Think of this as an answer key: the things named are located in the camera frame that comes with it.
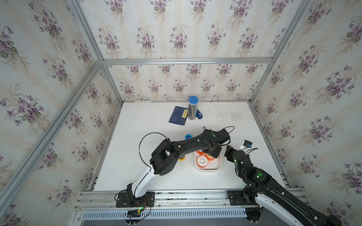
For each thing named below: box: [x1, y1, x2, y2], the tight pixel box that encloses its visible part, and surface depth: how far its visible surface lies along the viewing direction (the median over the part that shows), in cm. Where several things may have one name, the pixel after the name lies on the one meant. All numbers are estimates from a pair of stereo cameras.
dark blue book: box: [168, 105, 189, 127], surface depth 111 cm
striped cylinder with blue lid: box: [187, 95, 199, 121], surface depth 98 cm
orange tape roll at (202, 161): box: [196, 155, 209, 169], surface depth 86 cm
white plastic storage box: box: [194, 151, 223, 172], surface depth 86 cm
